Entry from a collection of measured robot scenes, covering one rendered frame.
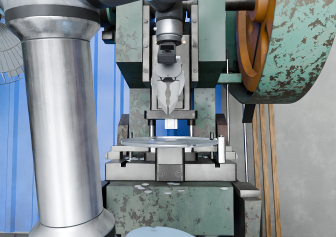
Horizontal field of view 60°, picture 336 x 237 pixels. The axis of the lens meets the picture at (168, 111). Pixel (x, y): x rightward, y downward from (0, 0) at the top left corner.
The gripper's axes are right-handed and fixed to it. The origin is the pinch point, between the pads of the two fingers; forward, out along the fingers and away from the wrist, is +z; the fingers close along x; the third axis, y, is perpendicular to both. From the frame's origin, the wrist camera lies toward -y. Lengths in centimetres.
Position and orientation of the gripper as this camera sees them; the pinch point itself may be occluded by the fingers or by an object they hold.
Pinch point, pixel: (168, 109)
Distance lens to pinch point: 78.3
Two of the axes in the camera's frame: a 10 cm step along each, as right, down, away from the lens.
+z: -0.1, 10.0, -0.6
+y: 0.6, 0.6, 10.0
